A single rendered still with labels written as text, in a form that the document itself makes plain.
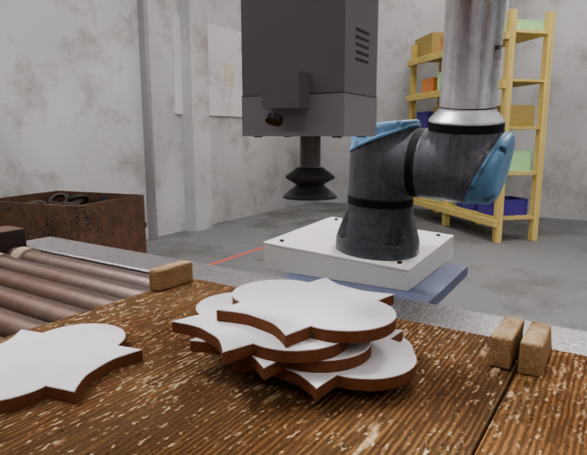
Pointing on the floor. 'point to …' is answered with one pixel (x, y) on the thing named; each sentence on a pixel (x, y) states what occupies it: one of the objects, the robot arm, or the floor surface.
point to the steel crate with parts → (76, 217)
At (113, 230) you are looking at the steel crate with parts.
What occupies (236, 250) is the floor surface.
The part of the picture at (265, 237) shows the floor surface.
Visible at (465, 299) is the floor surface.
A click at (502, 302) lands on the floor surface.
